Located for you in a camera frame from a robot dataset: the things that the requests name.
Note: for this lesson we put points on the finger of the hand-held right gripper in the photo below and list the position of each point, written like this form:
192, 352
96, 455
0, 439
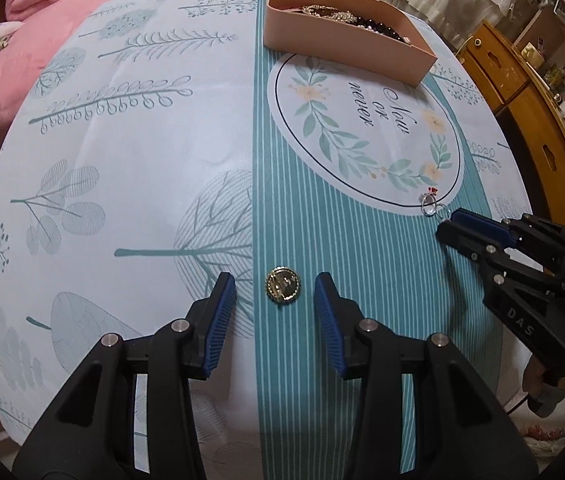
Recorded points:
462, 240
482, 227

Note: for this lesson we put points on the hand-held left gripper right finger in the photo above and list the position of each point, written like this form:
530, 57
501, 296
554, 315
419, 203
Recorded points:
327, 320

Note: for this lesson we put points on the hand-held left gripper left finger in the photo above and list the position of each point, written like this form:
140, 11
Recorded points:
220, 320

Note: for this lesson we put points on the round gold brooch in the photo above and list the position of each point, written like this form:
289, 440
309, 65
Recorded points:
282, 285

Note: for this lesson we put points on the pink rectangular box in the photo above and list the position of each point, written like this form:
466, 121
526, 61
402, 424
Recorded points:
342, 47

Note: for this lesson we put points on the gold pearl hair comb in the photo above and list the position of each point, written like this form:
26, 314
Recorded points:
330, 11

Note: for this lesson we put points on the person's right hand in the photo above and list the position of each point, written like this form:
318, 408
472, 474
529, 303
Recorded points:
534, 377

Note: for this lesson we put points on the wooden cabinet with drawers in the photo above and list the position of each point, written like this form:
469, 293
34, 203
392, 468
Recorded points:
537, 125

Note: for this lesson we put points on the leaf print tablecloth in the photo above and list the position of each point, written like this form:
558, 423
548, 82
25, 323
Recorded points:
137, 185

